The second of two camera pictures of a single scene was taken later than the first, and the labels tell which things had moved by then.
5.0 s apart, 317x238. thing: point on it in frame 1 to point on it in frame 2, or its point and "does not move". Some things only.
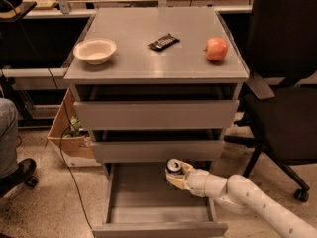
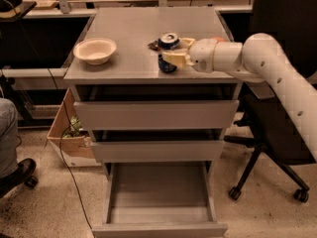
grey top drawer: (158, 115) does not move
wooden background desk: (77, 0) does not move
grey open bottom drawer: (142, 202) does not move
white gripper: (197, 181) to (202, 54)
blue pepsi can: (173, 167) to (167, 41)
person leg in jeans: (9, 125) does not move
